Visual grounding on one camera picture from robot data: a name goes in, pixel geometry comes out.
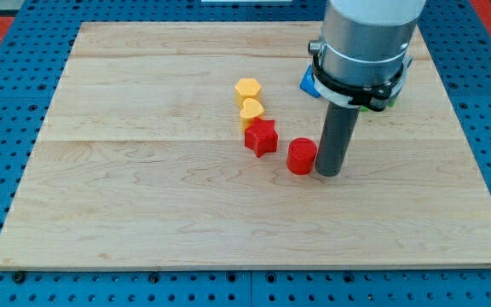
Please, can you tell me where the red cylinder block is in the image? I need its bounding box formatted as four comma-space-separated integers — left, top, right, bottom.
286, 137, 317, 175

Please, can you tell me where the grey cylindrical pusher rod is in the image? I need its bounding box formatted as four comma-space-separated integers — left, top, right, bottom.
315, 102, 360, 177

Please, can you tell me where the green block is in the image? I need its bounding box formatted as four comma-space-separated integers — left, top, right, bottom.
360, 98, 396, 112

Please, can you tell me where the yellow hexagon block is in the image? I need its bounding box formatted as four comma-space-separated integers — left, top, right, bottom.
234, 78, 263, 109

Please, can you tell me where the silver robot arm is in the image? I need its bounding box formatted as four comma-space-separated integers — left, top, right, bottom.
308, 0, 425, 112

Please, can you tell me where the yellow heart block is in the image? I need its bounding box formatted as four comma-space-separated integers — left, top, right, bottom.
240, 98, 265, 130

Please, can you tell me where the blue block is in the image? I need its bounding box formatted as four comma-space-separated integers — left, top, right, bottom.
299, 65, 321, 98

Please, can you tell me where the red star block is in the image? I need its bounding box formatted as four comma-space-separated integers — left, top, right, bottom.
245, 118, 279, 158

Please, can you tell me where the wooden board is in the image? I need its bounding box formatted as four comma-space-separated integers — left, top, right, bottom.
0, 22, 491, 271

